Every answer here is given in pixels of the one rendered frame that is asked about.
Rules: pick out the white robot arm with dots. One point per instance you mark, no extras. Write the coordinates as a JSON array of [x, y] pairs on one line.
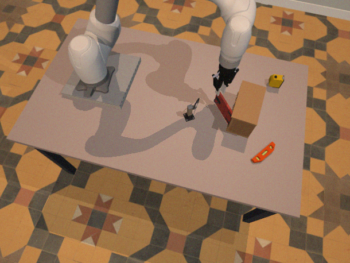
[[88, 52]]

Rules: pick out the brown wooden cabinet with red door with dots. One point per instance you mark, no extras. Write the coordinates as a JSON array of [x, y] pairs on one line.
[[243, 118]]

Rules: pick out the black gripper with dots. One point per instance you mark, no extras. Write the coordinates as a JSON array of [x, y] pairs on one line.
[[222, 82]]

